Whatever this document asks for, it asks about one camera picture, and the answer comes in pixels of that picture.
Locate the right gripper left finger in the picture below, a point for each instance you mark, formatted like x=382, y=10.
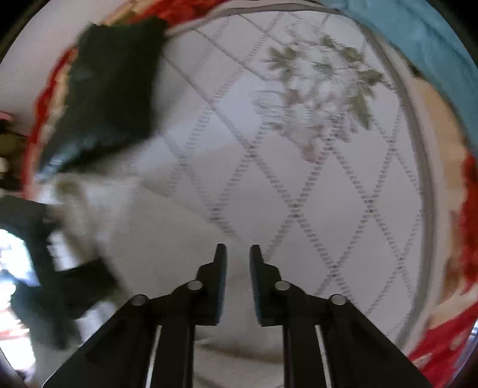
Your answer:
x=149, y=342

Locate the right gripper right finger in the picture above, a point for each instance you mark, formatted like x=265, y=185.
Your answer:
x=327, y=342

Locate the white fuzzy sweater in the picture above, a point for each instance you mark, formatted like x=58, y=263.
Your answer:
x=152, y=244

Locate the white quilted floral sheet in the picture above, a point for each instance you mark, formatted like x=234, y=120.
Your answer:
x=291, y=130

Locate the black garment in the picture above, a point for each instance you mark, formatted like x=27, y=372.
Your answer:
x=109, y=97

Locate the light blue puffy jacket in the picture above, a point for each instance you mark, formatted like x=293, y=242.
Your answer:
x=429, y=42

